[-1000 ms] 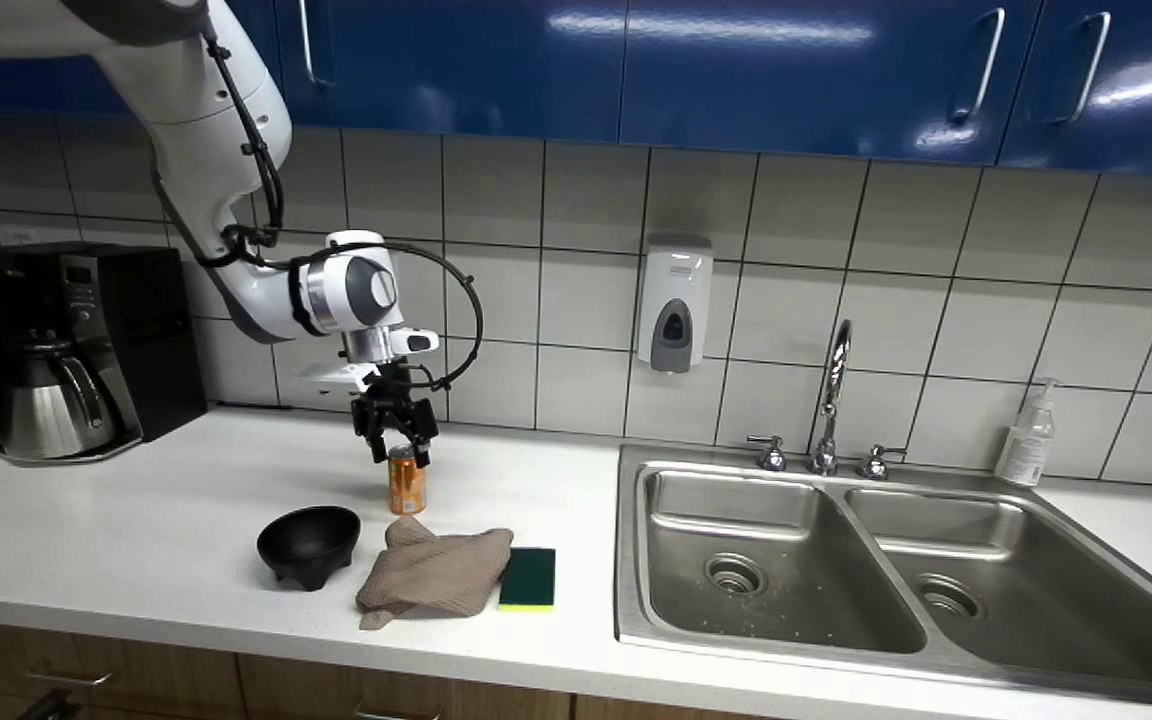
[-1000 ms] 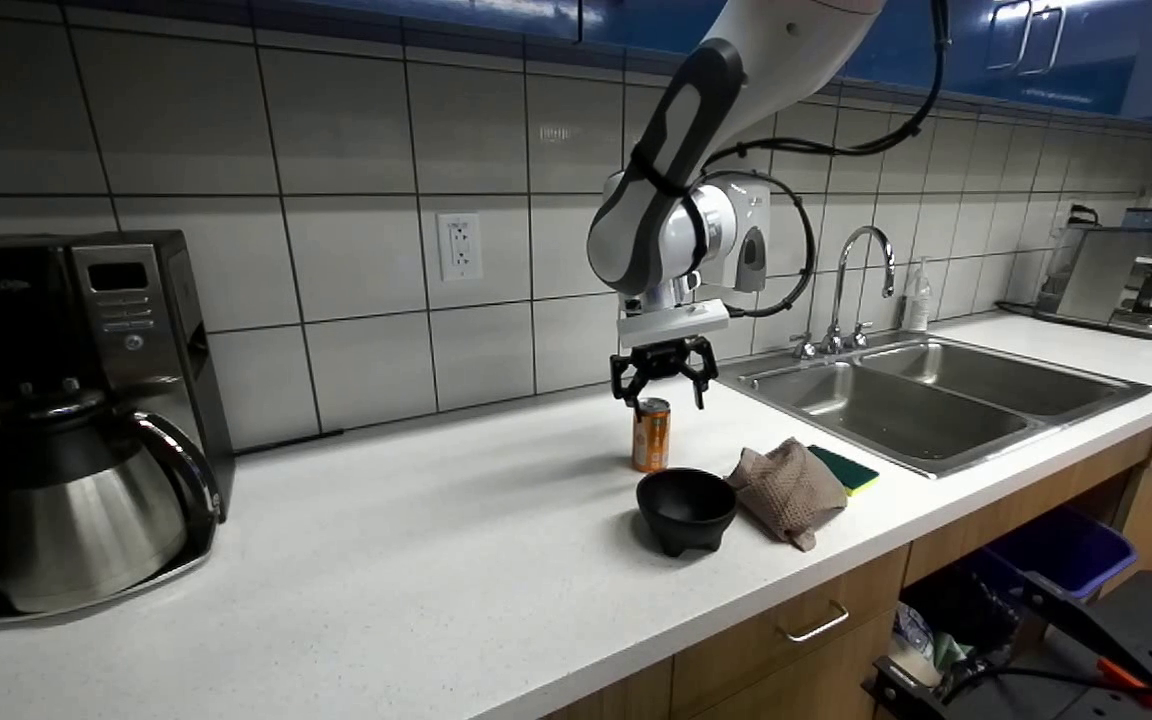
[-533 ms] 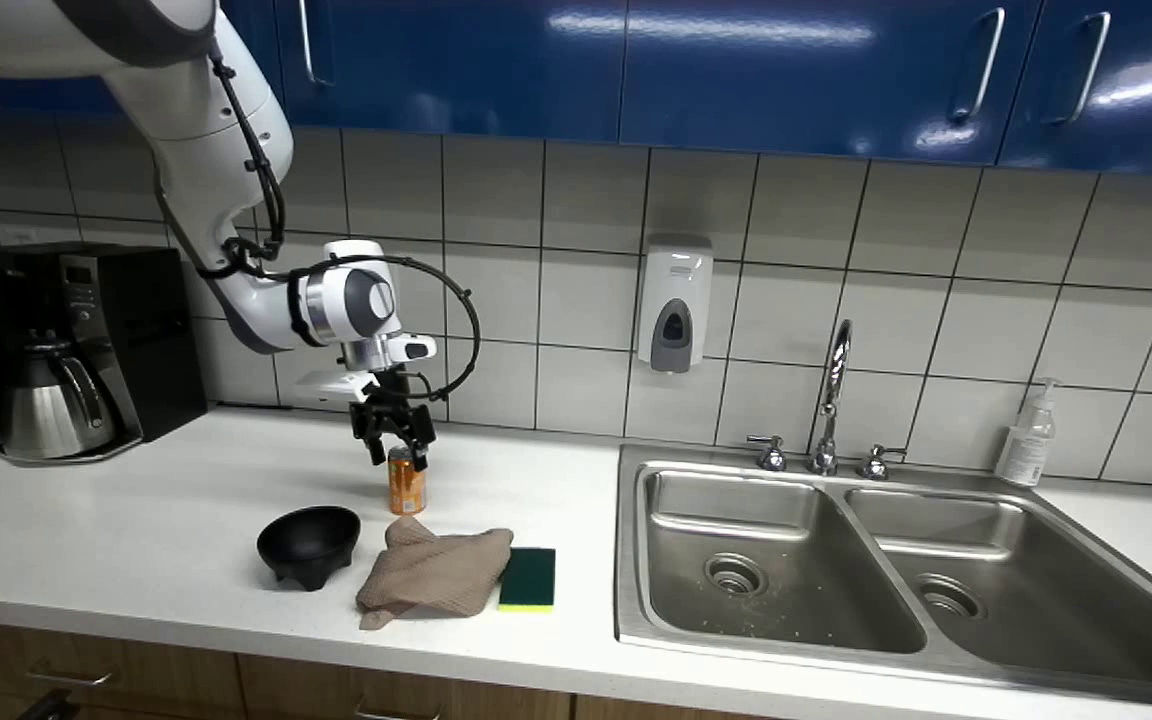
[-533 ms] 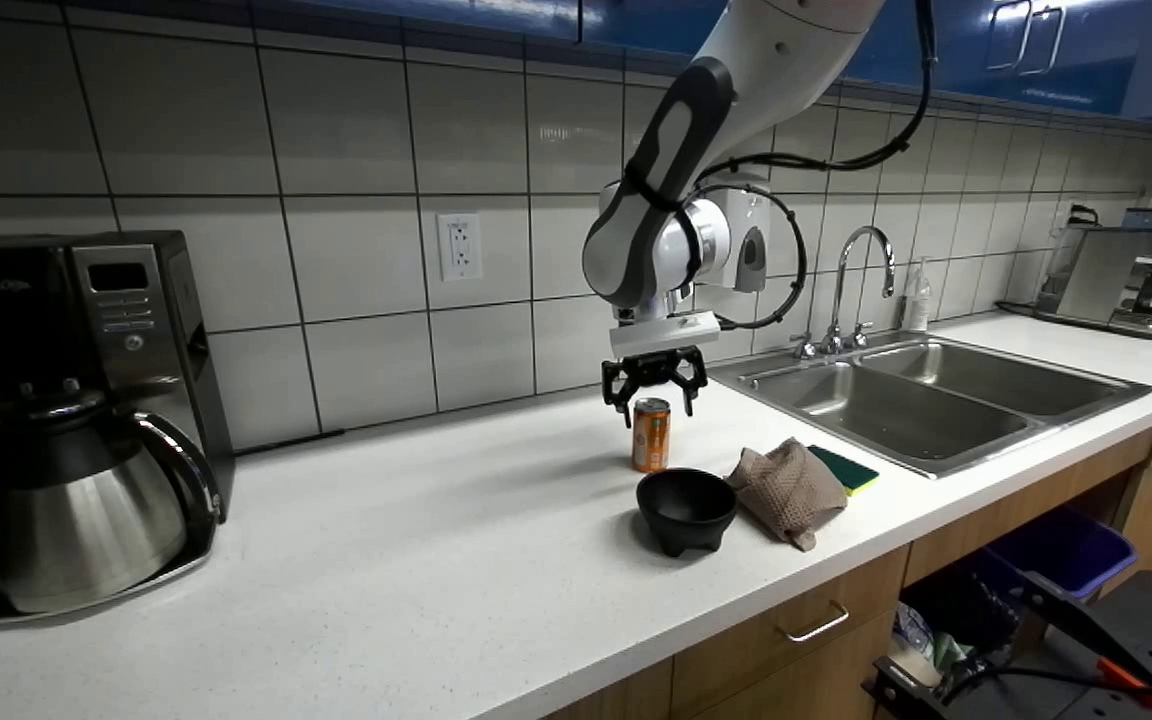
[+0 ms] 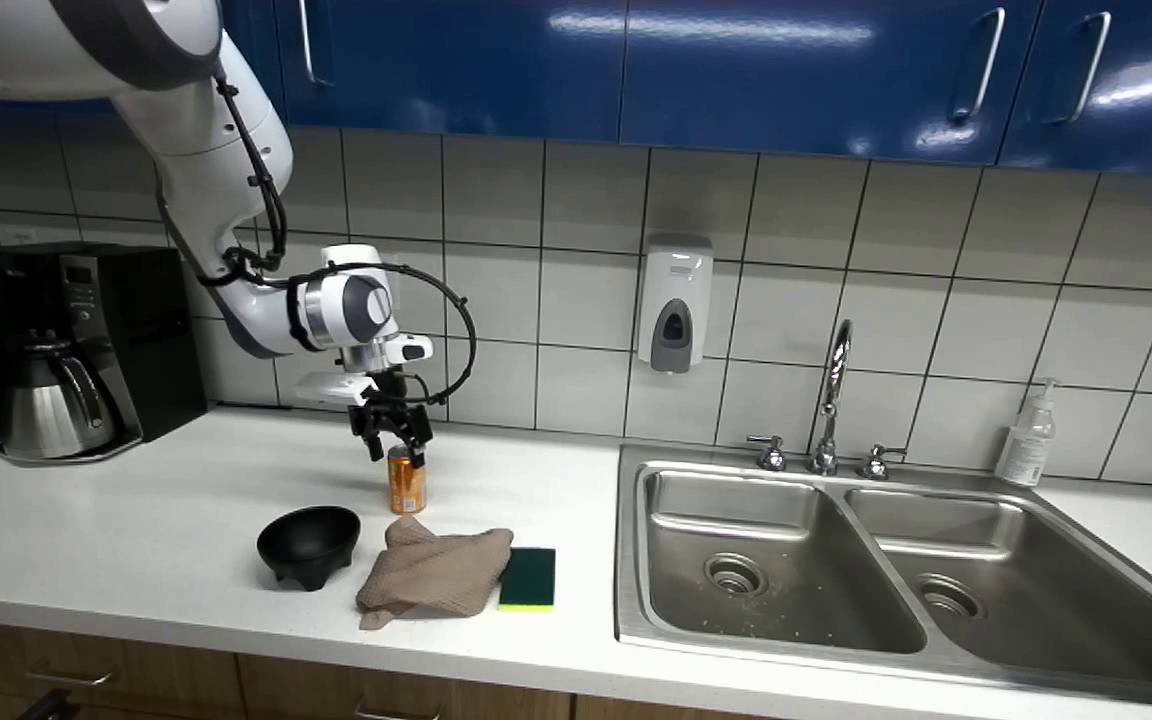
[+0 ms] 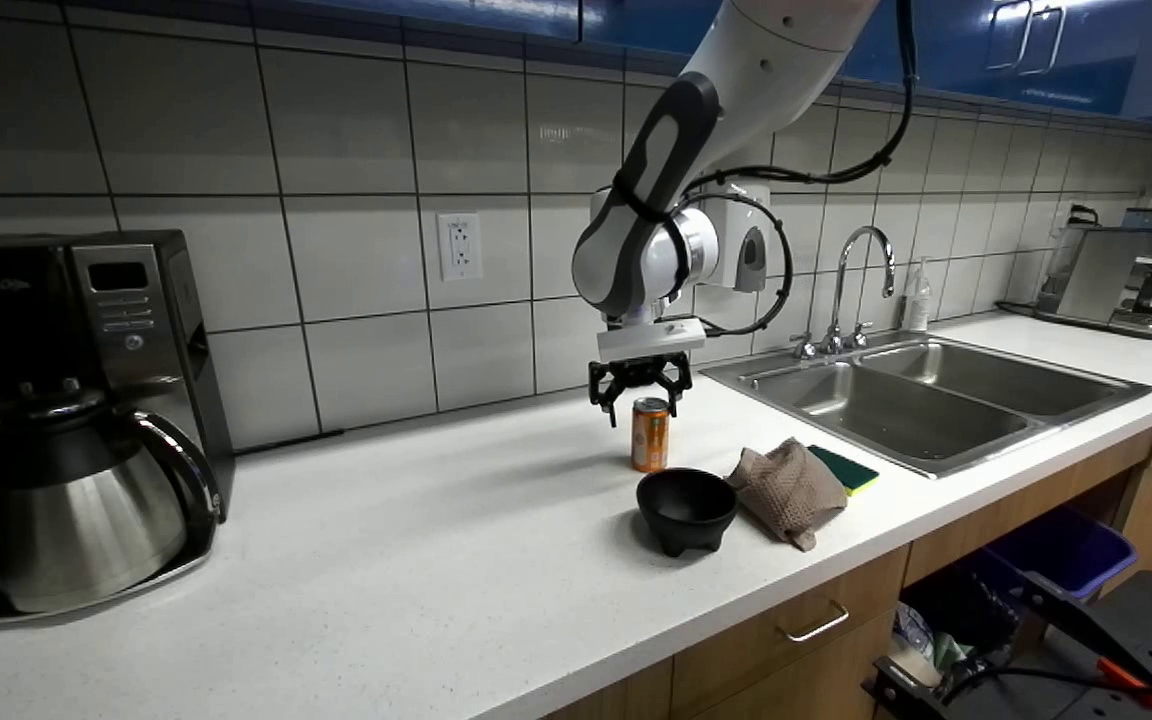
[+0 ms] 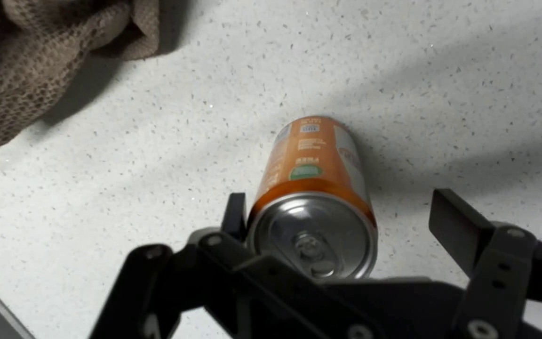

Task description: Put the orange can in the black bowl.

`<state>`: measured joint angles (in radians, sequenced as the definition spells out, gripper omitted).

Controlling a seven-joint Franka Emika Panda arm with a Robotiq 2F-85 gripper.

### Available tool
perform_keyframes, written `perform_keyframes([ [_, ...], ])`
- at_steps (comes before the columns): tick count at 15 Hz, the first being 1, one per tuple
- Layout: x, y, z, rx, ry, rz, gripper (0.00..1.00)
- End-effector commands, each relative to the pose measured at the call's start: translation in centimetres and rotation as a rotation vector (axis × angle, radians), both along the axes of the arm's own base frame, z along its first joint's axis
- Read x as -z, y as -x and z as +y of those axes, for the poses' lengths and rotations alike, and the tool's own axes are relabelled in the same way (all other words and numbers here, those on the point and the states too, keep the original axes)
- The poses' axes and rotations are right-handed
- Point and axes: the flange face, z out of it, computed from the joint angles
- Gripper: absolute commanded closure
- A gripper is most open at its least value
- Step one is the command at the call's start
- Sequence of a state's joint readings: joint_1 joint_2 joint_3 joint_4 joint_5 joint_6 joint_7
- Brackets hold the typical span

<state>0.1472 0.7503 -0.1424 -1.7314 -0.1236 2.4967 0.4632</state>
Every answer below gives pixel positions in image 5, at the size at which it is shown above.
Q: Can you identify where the chrome faucet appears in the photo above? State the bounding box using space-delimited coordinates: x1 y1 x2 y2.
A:
807 316 857 477

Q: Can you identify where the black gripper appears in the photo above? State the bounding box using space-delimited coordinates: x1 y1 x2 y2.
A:
348 365 434 471

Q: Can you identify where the beige cloth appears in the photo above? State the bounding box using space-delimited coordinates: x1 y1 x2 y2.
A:
353 518 521 633

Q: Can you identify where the silver cabinet door handle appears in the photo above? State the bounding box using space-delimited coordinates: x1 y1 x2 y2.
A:
1068 7 1114 127
290 0 329 90
952 5 1008 127

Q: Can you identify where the steel double sink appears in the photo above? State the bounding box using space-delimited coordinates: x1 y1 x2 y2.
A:
613 445 1152 714

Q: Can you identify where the small orange bottle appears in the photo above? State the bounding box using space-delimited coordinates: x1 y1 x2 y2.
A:
383 445 432 521

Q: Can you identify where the green sponge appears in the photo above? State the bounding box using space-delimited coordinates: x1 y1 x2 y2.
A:
494 543 558 611

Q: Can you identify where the steel coffee carafe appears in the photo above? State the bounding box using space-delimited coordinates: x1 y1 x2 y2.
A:
0 332 148 470

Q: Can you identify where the black bowl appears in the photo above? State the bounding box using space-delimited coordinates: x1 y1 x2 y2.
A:
252 502 362 593

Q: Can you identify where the white wall soap dispenser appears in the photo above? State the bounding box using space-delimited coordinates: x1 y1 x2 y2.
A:
637 235 714 375

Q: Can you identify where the chrome tap handle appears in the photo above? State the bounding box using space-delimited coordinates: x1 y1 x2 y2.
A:
748 434 790 477
857 441 908 484

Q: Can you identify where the wooden drawer front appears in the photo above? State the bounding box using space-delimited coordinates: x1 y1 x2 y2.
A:
237 652 579 720
0 618 246 720

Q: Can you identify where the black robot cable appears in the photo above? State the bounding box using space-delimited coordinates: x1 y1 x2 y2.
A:
150 71 478 413

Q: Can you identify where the clear soap bottle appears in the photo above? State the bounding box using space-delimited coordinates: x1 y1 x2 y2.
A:
990 380 1058 492

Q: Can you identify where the black coffee maker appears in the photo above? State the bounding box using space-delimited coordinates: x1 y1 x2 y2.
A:
0 245 212 463

